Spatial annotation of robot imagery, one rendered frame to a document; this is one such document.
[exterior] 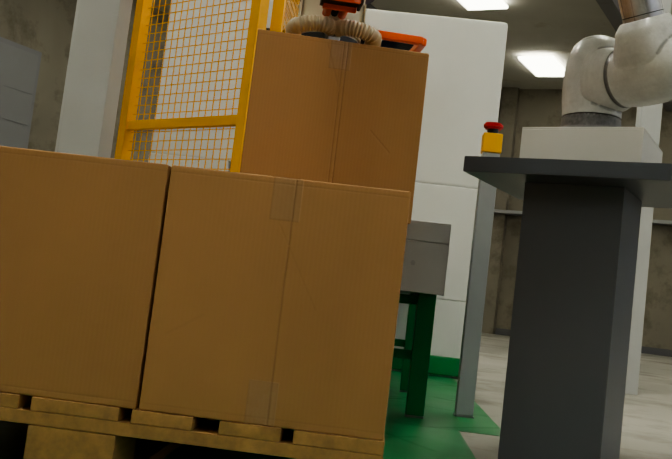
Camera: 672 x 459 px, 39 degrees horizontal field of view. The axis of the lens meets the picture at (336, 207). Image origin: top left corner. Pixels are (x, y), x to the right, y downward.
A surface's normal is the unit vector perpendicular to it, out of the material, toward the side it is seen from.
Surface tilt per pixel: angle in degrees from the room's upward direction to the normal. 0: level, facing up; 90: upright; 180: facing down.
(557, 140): 90
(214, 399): 90
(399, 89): 90
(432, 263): 90
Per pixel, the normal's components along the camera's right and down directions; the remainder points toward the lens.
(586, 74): -0.80, -0.14
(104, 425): -0.04, -0.10
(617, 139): -0.46, -0.14
